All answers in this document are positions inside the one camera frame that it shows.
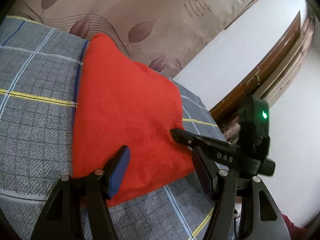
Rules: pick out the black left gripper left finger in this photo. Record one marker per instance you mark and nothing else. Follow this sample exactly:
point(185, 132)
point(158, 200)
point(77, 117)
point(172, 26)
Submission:
point(60, 218)

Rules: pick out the red knit sweater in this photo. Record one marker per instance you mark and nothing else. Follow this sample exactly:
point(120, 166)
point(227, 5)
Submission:
point(124, 102)

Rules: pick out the brown wooden door frame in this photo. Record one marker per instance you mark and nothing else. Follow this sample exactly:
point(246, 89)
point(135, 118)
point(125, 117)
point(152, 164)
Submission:
point(270, 78)

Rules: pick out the beige leaf print curtain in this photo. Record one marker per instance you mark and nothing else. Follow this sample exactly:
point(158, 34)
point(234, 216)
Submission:
point(163, 34)

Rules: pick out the grey plaid bed sheet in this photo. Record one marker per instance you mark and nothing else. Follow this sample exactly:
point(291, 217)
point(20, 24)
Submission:
point(39, 68)

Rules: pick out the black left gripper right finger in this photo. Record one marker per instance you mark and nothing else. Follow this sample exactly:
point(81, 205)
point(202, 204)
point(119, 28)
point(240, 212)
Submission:
point(243, 207)

